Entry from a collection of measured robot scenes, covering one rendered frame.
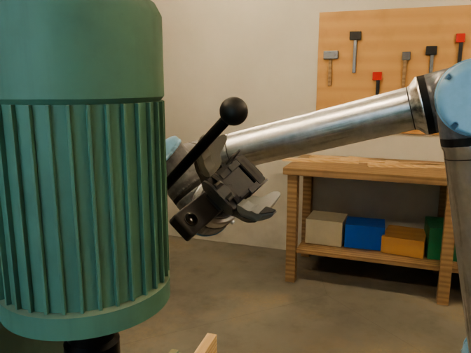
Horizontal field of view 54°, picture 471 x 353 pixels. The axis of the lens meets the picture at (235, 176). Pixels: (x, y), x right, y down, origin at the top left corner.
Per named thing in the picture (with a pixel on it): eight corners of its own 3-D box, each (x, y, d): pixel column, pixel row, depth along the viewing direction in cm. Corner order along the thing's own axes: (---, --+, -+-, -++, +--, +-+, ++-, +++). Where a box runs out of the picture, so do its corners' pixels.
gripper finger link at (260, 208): (295, 190, 67) (256, 177, 75) (268, 216, 65) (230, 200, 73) (303, 205, 69) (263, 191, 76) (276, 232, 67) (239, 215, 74)
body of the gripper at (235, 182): (239, 146, 76) (224, 167, 87) (201, 178, 73) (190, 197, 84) (270, 179, 75) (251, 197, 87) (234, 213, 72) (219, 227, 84)
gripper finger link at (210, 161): (212, 111, 70) (227, 153, 77) (184, 134, 68) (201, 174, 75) (226, 118, 68) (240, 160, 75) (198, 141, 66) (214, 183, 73)
